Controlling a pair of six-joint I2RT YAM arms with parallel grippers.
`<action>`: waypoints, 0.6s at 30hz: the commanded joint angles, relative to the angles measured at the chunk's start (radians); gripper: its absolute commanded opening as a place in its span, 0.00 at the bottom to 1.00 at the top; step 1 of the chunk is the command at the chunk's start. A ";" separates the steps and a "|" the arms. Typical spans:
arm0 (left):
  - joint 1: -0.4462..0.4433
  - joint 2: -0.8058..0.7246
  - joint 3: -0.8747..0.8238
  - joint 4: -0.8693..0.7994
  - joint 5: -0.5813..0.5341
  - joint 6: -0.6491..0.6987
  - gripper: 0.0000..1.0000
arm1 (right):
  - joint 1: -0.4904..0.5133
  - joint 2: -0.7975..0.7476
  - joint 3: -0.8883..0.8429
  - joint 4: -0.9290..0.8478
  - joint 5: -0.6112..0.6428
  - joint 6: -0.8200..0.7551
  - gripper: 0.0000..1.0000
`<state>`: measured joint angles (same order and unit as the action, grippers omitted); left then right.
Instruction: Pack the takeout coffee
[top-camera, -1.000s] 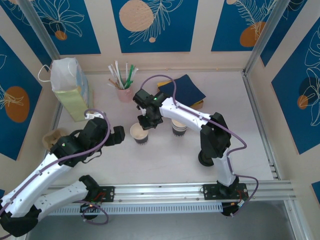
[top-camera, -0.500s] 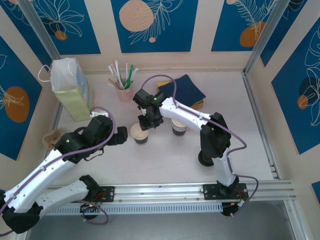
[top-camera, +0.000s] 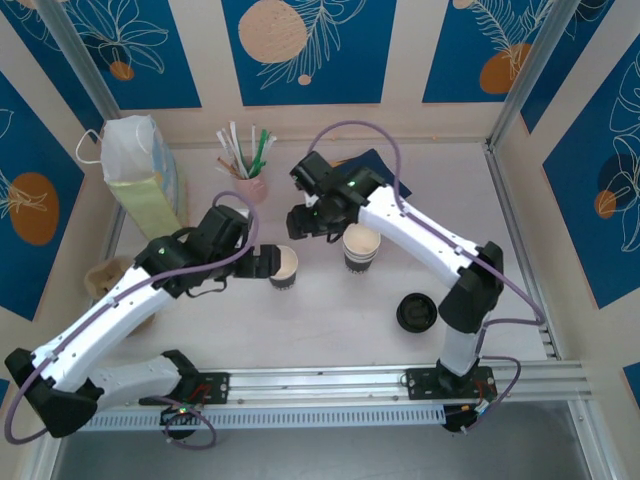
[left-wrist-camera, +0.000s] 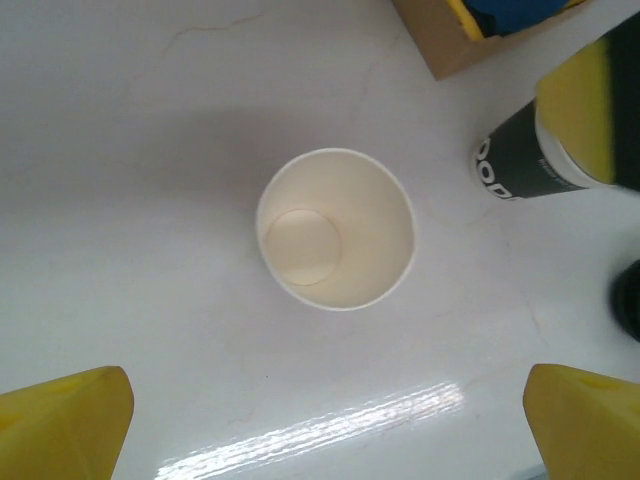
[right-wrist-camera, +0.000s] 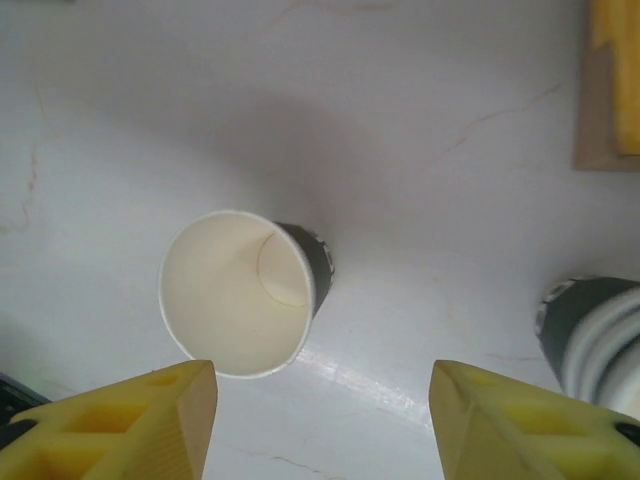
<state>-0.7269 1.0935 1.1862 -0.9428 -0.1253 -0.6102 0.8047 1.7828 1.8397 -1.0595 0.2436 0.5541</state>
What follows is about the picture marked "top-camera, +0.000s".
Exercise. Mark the wooden stirrer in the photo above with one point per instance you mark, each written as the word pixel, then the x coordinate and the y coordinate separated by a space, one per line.
pixel 225 166

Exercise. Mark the navy blue napkin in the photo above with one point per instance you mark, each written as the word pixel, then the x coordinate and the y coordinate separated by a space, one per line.
pixel 387 165

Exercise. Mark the small circuit board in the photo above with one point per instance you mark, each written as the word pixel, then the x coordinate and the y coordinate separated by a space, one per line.
pixel 480 409
pixel 181 412

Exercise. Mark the printed paper gift bag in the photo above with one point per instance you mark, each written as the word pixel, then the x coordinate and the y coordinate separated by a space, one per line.
pixel 145 200

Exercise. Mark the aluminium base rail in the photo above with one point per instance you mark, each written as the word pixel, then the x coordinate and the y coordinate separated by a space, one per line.
pixel 320 382

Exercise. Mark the black paper coffee cup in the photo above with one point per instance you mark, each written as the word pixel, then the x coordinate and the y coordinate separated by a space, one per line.
pixel 362 250
pixel 287 272

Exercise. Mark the black plastic cup lid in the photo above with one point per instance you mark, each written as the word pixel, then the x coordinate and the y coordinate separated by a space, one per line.
pixel 417 312

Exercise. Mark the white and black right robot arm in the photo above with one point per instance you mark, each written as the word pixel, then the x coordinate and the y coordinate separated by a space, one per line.
pixel 425 240

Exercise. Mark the brown cardboard cup carrier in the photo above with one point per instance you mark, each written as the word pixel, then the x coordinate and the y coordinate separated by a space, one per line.
pixel 107 277

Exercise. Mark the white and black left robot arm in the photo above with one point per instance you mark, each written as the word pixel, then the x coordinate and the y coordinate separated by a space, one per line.
pixel 100 320

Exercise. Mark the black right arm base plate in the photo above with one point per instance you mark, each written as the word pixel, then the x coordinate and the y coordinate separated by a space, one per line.
pixel 422 382

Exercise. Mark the aluminium frame post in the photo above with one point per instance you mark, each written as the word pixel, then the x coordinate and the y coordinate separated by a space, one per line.
pixel 75 50
pixel 530 70

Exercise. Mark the pink straw holder cup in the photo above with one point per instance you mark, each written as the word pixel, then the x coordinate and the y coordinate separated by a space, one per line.
pixel 252 190

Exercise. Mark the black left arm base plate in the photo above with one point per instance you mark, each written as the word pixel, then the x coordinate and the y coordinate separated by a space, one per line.
pixel 215 387

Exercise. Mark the white paper-wrapped straw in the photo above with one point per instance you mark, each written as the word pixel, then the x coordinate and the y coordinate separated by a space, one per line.
pixel 237 145
pixel 253 142
pixel 228 147

